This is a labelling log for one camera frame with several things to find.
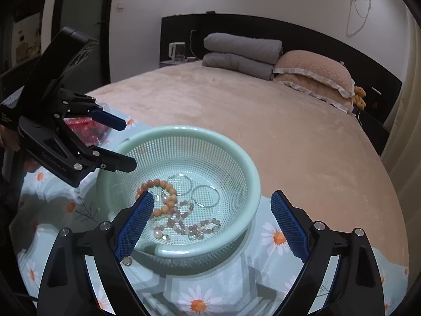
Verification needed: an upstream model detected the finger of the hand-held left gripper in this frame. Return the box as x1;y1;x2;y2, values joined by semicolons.
53;86;127;131
18;116;138;188

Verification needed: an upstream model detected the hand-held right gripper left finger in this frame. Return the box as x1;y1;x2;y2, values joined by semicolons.
37;191;155;316

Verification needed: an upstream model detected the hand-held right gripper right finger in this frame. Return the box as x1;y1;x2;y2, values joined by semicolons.
270;190;384;316

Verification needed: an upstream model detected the long pale bead necklace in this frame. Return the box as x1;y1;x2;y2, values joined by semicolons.
154;200;222;238

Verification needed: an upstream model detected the orange wooden bead bracelet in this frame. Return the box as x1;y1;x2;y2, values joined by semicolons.
136;179;178;218

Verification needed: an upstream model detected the thin silver bangle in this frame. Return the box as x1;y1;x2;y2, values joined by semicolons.
167;174;193;197
191;185;220;209

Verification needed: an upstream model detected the green plastic colander basket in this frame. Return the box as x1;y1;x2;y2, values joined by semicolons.
95;125;262;268

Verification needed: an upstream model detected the person's left hand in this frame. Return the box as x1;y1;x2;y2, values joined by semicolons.
0;127;42;174

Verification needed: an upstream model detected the clear box of cherry tomatoes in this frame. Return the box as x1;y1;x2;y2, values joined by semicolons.
64;103;111;147

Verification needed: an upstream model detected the cluttered dark shelf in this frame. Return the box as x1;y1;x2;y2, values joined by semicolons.
12;0;45;65

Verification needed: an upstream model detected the dark glass door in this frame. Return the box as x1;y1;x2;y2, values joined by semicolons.
53;0;111;87

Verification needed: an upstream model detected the beige bed blanket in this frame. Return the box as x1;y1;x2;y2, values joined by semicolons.
79;59;410;268

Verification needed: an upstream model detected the green round drain tray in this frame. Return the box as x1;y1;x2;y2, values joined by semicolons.
130;224;265;276

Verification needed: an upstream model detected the blue daisy print cloth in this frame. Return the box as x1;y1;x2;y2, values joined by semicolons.
8;102;410;316

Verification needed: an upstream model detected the white kettle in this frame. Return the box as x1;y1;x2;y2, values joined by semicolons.
168;41;186;63

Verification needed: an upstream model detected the dark bedside table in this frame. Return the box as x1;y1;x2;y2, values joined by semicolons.
357;108;391;157

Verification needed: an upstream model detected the beige ruffled pillow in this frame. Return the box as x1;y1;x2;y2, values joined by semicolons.
273;74;355;115
273;50;356;99

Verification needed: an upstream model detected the grey folded quilt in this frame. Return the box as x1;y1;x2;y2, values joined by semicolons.
201;52;275;80
203;32;284;65

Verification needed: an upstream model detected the brown teddy bear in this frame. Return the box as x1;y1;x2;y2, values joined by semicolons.
350;85;367;111

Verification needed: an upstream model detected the cream curtain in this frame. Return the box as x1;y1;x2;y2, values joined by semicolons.
381;5;421;191

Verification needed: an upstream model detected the black headboard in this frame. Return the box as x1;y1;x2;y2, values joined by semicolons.
161;13;404;130

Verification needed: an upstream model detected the white charger cable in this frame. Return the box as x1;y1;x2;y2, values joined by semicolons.
189;29;198;61

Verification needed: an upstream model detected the white wall cable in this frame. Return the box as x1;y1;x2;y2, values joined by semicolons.
345;0;373;37

